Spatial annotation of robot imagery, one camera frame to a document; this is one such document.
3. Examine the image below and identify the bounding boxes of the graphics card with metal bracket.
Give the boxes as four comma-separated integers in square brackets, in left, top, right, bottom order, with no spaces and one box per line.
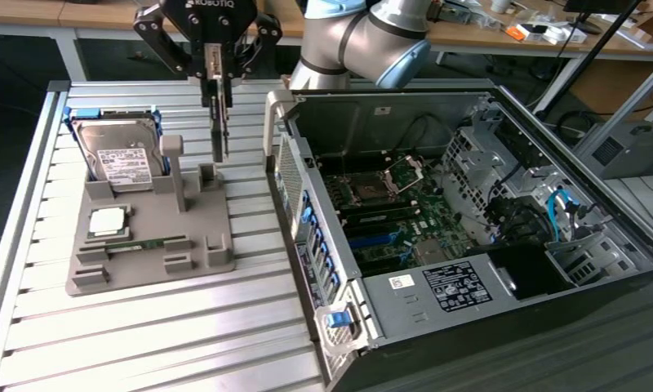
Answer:
[202,42,234,163]

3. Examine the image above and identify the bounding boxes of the light blue wire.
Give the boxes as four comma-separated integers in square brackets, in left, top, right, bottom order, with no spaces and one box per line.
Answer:
[546,185,578,246]

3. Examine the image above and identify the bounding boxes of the orange and black box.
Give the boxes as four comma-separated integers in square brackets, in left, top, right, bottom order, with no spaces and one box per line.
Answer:
[507,23,549,42]

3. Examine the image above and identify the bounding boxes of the black slanted pole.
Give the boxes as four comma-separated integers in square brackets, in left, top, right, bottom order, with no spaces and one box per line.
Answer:
[531,0,643,122]

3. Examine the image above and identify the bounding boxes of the grey chipset heat sink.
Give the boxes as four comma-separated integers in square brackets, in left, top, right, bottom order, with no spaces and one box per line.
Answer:
[413,240,450,265]

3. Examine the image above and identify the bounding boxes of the metal socket cover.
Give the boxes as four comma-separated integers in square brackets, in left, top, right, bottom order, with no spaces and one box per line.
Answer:
[382,156,426,194]

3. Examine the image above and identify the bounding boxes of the green motherboard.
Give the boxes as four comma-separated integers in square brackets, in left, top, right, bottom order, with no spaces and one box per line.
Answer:
[319,153,494,278]

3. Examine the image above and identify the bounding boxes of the black RAM stick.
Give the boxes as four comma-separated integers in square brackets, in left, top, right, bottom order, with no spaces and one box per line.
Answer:
[345,206,421,226]

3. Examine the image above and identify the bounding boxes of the CPU chip with silver lid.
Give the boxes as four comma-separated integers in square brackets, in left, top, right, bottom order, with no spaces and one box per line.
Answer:
[87,208,129,240]

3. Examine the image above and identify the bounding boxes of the green RAM stick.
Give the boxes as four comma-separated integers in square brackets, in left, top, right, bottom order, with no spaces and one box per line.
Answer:
[103,239,169,253]

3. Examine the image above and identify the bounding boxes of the pale grey case handle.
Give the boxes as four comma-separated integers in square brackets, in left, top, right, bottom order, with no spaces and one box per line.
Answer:
[313,302,371,357]
[263,90,295,158]

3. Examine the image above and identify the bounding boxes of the black open PC case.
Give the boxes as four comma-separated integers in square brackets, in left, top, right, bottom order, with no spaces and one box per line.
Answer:
[263,79,653,392]

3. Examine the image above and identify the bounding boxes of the grey metal disk bay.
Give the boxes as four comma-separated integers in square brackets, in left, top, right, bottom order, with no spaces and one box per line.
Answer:
[543,230,631,287]

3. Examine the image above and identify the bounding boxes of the grey computer tower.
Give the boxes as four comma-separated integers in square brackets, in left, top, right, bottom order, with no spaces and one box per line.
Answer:
[573,120,653,180]

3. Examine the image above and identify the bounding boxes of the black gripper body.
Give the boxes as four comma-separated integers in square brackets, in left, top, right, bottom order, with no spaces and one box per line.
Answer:
[159,0,258,44]

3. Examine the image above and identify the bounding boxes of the white box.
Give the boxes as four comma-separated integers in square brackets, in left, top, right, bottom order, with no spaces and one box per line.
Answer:
[541,24,587,45]

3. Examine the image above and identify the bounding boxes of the CPU socket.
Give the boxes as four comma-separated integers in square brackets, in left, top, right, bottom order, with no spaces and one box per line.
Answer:
[347,171,398,203]

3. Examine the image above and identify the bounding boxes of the grey metal device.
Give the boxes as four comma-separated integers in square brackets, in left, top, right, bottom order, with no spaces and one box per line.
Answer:
[437,0,471,24]

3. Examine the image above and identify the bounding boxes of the perforated metal drive cage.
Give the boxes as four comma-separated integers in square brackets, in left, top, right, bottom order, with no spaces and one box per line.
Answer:
[441,124,523,229]

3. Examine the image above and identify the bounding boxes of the hard disk in blue carrier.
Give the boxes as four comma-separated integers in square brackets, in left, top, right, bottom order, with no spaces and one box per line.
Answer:
[62,105,167,195]

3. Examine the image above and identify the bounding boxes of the aluminium slat table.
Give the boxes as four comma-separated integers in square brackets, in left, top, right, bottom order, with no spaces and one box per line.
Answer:
[0,79,653,392]

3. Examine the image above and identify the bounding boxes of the wooden desk with grey frame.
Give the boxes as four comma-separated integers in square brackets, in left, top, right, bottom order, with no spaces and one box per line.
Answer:
[0,0,305,82]

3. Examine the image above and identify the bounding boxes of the black wire bundle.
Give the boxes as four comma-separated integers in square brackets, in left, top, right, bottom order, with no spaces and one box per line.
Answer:
[481,191,550,248]

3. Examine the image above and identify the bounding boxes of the blue expansion slot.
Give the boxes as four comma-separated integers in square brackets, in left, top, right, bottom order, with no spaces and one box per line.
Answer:
[349,233,395,247]

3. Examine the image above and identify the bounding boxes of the black monitor with stand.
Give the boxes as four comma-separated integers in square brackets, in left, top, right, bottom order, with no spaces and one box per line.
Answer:
[562,0,641,36]

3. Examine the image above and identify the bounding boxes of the grey power supply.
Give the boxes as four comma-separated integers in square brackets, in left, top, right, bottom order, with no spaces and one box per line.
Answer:
[358,255,517,348]

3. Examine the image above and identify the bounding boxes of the grey parts rack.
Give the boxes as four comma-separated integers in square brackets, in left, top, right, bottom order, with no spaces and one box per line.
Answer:
[63,133,238,298]

